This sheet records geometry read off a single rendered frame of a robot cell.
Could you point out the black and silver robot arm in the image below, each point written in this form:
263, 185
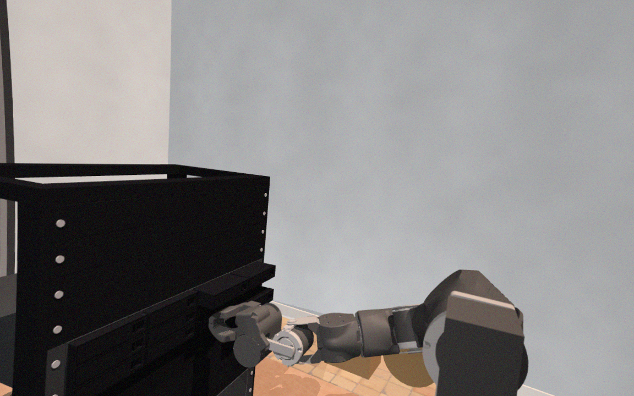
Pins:
341, 337

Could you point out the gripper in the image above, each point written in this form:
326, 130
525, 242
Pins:
257, 326

